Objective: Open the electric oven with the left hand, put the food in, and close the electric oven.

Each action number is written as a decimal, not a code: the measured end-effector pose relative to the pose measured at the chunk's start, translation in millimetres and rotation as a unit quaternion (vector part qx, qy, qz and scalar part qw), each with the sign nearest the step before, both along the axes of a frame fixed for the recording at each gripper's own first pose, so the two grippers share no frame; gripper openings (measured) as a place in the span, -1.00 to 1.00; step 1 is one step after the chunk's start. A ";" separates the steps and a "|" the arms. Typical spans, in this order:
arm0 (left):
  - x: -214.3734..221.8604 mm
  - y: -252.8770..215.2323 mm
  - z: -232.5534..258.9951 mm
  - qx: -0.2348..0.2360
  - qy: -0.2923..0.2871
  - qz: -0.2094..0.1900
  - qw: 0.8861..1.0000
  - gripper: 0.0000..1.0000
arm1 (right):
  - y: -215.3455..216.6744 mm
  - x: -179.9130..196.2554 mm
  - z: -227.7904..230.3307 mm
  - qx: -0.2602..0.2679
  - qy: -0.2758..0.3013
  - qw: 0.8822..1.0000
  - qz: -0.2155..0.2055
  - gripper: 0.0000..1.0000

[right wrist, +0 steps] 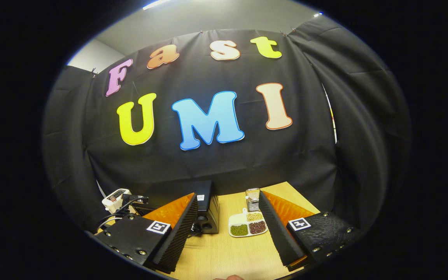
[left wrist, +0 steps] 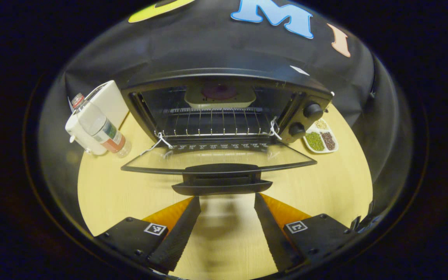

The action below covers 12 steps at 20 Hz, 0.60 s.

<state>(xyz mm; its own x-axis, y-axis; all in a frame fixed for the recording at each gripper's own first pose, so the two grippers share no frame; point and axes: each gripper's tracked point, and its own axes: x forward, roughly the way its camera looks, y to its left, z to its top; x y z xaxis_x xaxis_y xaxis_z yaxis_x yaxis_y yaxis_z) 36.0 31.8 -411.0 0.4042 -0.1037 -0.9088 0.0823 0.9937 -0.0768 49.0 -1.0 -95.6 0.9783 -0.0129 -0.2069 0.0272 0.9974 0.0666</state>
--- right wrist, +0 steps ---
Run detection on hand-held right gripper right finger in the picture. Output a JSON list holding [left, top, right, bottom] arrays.
[[258, 190, 364, 269]]

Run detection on black electric oven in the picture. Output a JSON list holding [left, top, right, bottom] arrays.
[[191, 180, 220, 235]]

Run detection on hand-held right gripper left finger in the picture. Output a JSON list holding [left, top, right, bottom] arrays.
[[94, 192, 200, 273]]

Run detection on white toaster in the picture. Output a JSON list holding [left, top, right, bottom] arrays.
[[102, 188, 133, 214]]

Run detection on large ceiling light panel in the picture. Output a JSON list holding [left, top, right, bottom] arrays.
[[142, 0, 172, 10]]

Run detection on metal wire holder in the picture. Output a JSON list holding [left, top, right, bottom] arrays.
[[245, 188, 261, 212]]

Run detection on white divided bean dish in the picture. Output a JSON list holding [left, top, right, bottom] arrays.
[[229, 208, 268, 238]]

